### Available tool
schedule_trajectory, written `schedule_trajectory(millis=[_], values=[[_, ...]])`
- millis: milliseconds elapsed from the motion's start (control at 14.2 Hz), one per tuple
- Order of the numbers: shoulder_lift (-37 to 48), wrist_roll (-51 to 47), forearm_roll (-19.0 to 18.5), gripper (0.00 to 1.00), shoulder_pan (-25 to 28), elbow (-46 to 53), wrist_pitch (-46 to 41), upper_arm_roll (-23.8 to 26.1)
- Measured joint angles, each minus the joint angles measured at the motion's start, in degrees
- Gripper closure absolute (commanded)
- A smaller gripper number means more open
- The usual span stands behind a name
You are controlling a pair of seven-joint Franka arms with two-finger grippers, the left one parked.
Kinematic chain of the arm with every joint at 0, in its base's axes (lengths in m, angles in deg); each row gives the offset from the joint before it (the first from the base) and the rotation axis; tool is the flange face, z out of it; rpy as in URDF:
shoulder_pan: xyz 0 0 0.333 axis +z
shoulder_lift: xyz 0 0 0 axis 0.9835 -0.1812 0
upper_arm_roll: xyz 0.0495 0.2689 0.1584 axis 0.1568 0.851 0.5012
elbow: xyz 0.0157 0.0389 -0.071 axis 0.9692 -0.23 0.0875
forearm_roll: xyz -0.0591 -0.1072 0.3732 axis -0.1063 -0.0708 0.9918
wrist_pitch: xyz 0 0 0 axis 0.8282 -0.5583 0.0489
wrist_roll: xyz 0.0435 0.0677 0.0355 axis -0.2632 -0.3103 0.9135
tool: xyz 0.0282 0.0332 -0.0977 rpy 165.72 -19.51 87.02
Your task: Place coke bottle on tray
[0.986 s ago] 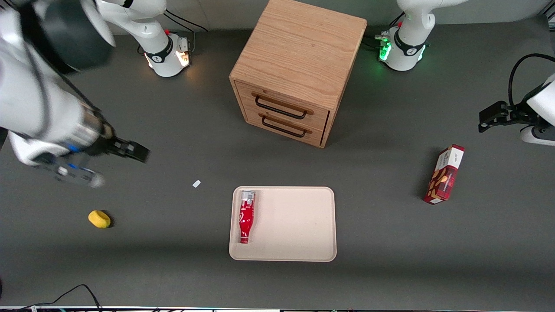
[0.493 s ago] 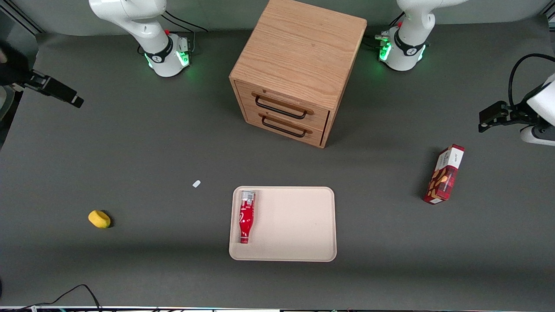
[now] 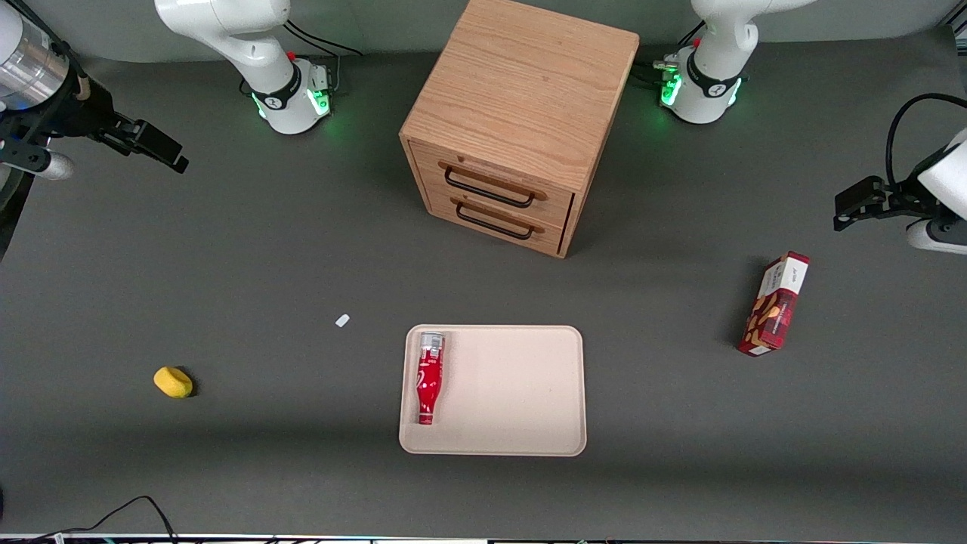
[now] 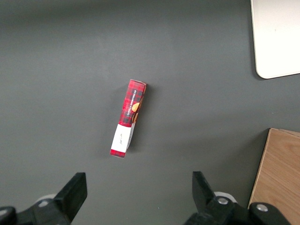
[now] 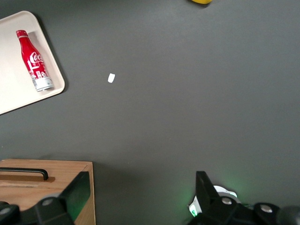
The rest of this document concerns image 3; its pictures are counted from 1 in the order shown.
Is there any black cable on table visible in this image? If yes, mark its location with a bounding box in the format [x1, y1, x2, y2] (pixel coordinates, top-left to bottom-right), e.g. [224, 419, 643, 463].
[0, 495, 179, 544]

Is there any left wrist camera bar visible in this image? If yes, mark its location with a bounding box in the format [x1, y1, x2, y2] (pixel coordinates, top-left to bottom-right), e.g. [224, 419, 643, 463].
[906, 218, 967, 256]

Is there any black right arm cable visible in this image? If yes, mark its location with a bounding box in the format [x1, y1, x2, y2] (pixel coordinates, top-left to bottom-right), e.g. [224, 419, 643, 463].
[14, 0, 93, 100]

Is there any black drawer handle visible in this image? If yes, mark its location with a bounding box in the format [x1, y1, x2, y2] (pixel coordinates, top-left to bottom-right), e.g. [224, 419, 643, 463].
[443, 165, 536, 209]
[455, 199, 536, 242]

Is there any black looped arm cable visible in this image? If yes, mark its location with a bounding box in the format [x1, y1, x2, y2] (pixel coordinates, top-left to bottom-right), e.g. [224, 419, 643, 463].
[885, 92, 967, 190]

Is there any yellow lemon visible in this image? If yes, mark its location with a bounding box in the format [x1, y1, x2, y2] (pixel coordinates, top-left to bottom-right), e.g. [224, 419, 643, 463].
[153, 366, 194, 400]

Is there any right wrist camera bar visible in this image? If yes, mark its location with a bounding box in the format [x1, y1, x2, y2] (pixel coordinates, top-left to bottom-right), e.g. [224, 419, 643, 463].
[0, 140, 76, 181]

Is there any red snack box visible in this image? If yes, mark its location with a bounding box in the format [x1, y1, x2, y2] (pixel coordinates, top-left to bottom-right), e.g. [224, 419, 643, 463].
[737, 251, 811, 358]

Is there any beige rectangular tray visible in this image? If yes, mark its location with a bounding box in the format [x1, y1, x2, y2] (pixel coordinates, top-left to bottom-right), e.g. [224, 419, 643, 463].
[398, 324, 588, 458]

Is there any black base cable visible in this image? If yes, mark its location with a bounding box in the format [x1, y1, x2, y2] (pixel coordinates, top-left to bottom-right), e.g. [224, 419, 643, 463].
[285, 18, 364, 58]

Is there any wooden drawer cabinet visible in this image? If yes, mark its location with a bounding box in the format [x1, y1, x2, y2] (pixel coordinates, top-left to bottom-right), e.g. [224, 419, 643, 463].
[398, 0, 641, 260]

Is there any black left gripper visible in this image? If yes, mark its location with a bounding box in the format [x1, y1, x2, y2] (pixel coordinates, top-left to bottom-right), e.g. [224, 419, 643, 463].
[833, 176, 935, 232]

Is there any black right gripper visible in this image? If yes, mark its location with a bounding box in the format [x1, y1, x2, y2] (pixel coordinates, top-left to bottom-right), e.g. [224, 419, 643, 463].
[47, 73, 190, 175]

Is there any wooden drawer front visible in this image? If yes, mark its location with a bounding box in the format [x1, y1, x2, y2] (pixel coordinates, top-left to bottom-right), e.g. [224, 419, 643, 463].
[423, 185, 569, 257]
[411, 140, 576, 228]

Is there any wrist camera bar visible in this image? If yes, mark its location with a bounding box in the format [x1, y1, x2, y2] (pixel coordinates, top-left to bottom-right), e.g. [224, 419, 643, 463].
[0, 140, 76, 181]
[906, 218, 967, 256]

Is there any red ketchup bottle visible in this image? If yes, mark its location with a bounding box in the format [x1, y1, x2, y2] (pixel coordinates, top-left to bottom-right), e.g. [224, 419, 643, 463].
[416, 331, 446, 426]

